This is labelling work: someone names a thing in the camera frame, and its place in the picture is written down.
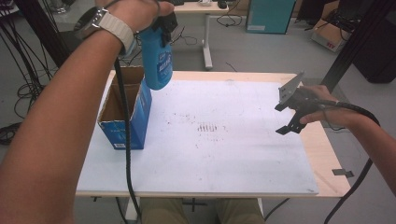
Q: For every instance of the person's left hand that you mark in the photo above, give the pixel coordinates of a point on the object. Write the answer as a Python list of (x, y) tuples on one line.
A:
[(137, 12)]

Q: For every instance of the person's right leg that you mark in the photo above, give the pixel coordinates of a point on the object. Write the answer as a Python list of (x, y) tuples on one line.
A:
[(239, 213)]

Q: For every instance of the brown cardboard box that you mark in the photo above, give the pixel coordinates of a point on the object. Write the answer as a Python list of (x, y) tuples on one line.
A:
[(330, 37)]

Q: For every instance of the white table mat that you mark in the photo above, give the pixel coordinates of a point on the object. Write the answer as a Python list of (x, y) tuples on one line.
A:
[(202, 161)]

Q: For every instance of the teal cabinet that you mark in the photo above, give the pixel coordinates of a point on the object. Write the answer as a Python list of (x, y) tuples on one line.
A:
[(271, 15)]

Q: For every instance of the wristwatch with white band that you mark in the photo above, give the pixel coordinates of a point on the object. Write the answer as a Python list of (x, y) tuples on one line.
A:
[(115, 26)]

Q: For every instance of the small white desk item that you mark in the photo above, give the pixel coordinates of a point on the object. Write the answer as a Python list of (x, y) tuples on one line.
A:
[(205, 2)]

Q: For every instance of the blue cardboard box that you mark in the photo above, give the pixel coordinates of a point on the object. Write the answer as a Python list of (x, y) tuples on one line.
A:
[(140, 124)]

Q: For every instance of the black stand post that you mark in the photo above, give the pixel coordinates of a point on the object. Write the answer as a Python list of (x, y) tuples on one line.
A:
[(40, 31), (358, 40)]

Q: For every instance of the person's left leg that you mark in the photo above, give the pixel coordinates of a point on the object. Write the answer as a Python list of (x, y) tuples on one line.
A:
[(162, 213)]

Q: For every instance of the white-legged background desk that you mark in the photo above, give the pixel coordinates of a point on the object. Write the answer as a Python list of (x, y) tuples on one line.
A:
[(202, 18)]

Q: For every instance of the person's leg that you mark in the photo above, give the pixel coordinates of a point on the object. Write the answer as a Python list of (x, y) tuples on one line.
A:
[(239, 213), (162, 213)]

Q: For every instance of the white table leg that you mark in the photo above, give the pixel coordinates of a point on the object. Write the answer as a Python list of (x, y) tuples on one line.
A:
[(130, 211), (259, 205)]

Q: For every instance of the person's right hand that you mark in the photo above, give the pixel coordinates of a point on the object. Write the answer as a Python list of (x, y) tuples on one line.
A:
[(330, 116)]

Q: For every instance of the black cabinet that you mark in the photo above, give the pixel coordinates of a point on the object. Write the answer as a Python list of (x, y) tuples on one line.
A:
[(378, 56)]

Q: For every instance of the blue detergent bottle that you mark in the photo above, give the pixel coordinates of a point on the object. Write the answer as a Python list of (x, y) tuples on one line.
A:
[(157, 62)]

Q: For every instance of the grey tape piece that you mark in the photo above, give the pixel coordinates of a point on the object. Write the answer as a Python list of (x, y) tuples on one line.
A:
[(342, 173)]

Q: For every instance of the black computer mouse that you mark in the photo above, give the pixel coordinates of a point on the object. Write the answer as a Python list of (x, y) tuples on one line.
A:
[(222, 4)]

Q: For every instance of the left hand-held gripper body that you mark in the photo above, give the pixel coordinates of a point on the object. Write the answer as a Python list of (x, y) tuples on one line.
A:
[(168, 21)]

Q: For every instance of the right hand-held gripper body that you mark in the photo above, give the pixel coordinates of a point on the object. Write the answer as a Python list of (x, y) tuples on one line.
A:
[(299, 99)]

